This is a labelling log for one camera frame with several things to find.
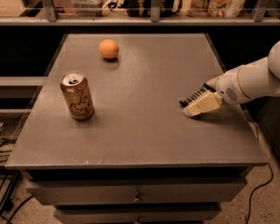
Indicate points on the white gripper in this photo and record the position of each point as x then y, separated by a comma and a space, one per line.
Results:
226, 86

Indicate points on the black rxbar chocolate wrapper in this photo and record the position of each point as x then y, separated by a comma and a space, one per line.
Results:
196, 95

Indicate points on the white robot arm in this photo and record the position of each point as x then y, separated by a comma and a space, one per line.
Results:
262, 77

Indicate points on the upper grey drawer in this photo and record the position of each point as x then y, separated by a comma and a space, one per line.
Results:
135, 191

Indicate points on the grey drawer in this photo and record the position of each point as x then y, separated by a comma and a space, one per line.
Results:
135, 191
145, 214

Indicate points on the printed snack bag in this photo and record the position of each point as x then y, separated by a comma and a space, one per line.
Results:
215, 8

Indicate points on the grey drawer cabinet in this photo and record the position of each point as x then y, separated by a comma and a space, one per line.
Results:
138, 130

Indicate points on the orange ball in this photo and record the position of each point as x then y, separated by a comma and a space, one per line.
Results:
109, 49

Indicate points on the black backpack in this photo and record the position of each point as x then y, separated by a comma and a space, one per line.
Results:
142, 8

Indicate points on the orange la croix can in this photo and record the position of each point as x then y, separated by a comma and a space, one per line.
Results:
76, 93

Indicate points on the lower grey drawer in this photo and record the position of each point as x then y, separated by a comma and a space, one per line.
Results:
145, 214

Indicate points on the grey metal shelf rail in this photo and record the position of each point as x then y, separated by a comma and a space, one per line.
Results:
62, 13

